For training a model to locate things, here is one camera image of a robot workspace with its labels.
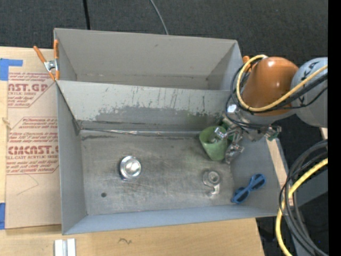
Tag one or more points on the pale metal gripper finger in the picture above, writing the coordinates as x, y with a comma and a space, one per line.
220, 134
234, 151

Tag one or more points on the green cup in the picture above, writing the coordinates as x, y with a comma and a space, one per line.
214, 149

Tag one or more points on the clear glass mug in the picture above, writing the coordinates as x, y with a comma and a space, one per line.
212, 179

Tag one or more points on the blue sunglasses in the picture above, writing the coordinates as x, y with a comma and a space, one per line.
249, 188

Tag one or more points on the grey metal bin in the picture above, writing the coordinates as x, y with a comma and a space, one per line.
160, 167

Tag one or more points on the clear round glass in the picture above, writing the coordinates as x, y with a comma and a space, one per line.
130, 167

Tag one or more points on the brown cardboard board red print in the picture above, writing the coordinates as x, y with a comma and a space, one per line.
32, 143

